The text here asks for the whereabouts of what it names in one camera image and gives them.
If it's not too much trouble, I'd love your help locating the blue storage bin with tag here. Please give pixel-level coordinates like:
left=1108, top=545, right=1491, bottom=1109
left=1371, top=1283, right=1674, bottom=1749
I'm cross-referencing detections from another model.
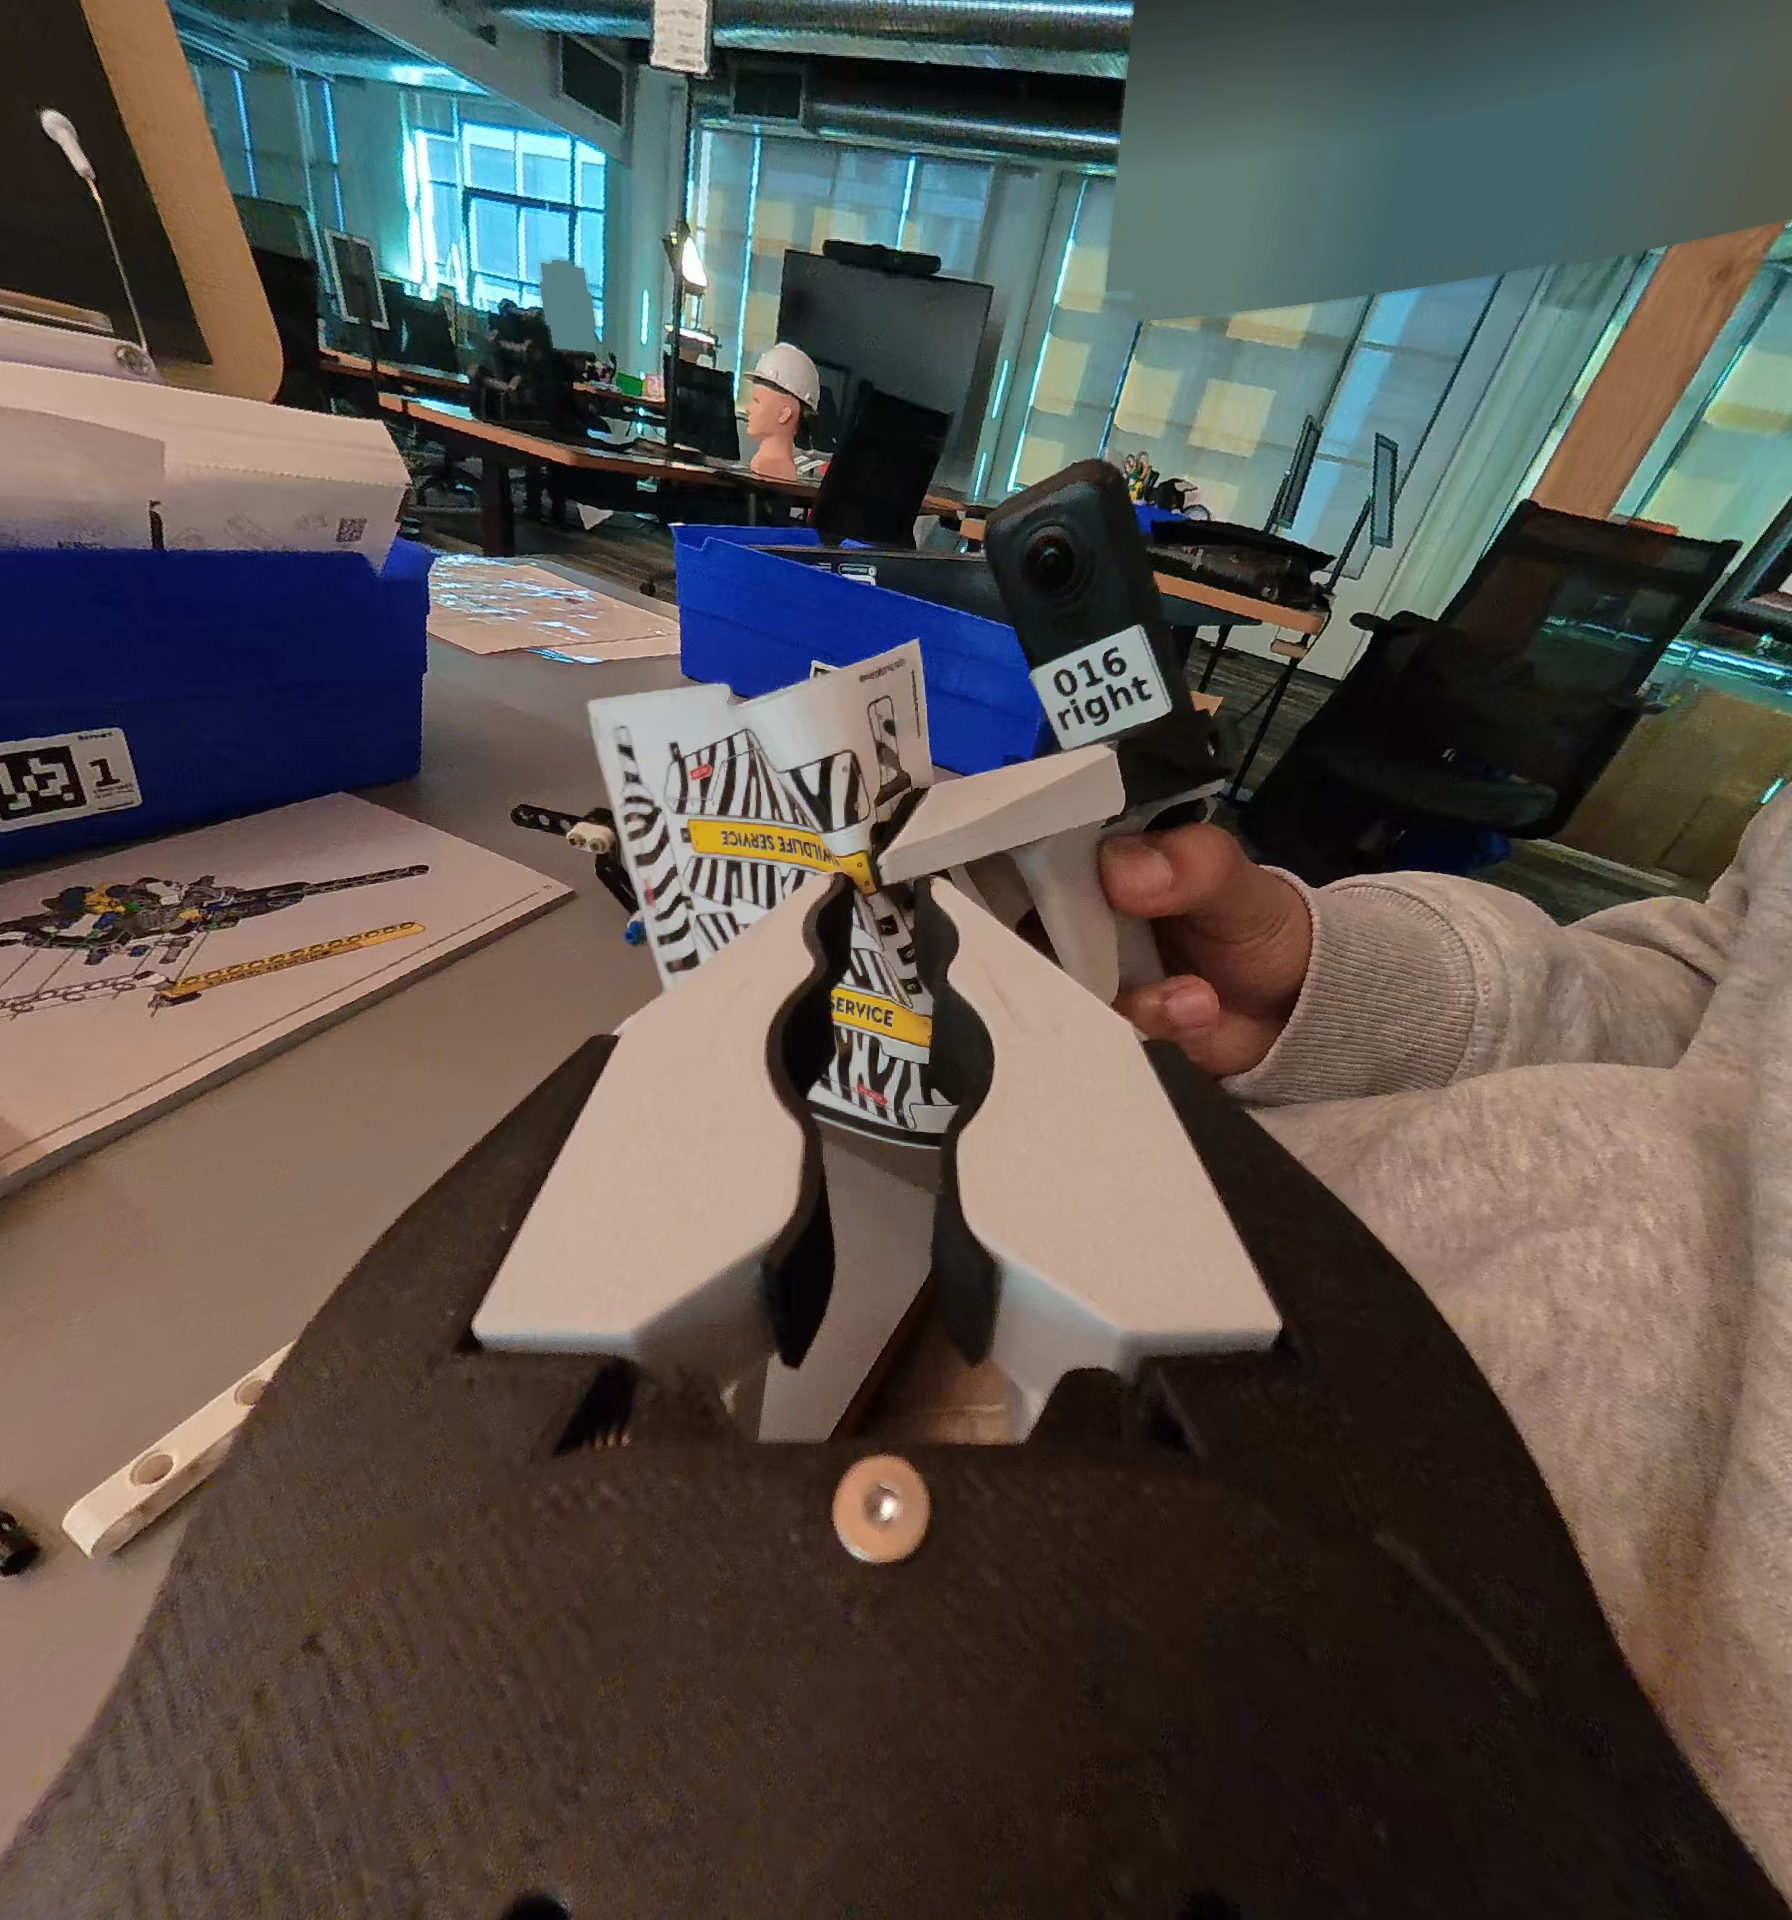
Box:
left=0, top=537, right=436, bottom=889

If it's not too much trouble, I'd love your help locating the dark board with wooden frame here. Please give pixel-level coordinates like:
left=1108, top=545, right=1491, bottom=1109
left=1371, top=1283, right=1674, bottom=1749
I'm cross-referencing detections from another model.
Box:
left=0, top=0, right=287, bottom=407

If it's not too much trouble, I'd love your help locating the person's right hand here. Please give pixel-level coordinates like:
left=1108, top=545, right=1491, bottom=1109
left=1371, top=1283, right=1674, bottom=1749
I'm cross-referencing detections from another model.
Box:
left=1098, top=820, right=1316, bottom=1081

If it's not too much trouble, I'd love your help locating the plain blue storage bin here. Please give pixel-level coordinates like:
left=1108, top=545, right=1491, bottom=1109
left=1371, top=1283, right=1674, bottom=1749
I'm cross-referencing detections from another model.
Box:
left=670, top=523, right=1054, bottom=760

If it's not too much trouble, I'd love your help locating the white lego beam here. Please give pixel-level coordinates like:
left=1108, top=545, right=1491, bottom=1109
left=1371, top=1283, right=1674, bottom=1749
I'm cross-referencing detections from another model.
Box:
left=60, top=1340, right=296, bottom=1557

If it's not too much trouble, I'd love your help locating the open instruction booklet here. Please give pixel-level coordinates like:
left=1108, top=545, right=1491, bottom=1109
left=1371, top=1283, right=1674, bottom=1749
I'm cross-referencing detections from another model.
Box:
left=0, top=793, right=576, bottom=1224

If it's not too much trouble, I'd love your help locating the partly built lego model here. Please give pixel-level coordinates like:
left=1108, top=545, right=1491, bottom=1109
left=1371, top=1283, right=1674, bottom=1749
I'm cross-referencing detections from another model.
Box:
left=509, top=801, right=658, bottom=951

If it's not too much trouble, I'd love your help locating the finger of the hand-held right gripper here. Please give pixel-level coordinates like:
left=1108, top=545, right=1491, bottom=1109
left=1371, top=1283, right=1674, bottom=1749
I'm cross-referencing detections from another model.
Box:
left=876, top=746, right=1124, bottom=889

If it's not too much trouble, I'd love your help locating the large black monitor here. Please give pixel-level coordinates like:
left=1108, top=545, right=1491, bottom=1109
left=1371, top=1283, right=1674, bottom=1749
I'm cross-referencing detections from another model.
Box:
left=775, top=249, right=990, bottom=455

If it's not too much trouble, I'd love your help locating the metal rod with white tip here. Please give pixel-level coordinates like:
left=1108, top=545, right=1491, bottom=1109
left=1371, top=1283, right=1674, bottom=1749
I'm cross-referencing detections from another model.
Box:
left=36, top=107, right=162, bottom=378

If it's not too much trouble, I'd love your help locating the black mesh office chair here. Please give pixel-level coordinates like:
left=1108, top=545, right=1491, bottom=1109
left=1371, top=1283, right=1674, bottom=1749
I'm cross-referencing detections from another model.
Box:
left=1233, top=503, right=1740, bottom=889

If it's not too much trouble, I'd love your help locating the mannequin head with white helmet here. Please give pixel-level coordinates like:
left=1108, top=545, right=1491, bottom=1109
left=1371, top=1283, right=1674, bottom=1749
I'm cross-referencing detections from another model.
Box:
left=743, top=343, right=825, bottom=481

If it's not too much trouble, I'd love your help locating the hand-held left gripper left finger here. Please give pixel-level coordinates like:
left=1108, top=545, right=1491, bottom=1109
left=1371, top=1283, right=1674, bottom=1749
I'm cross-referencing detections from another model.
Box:
left=469, top=886, right=839, bottom=1372

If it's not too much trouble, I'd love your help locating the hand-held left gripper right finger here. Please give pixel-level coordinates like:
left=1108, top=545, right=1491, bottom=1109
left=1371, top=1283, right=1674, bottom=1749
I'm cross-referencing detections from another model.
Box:
left=926, top=878, right=1283, bottom=1432

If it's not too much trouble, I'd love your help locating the person's right forearm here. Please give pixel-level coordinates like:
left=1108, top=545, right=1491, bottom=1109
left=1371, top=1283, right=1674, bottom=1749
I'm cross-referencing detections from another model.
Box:
left=1222, top=741, right=1792, bottom=1119

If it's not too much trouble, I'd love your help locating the stack of white booklets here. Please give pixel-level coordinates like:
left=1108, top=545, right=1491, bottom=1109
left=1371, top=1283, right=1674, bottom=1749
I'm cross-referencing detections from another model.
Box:
left=0, top=308, right=413, bottom=572

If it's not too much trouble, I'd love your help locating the zebra striped sticker sheet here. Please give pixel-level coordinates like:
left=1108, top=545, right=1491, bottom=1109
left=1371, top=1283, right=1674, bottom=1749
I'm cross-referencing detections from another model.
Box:
left=588, top=639, right=989, bottom=1445

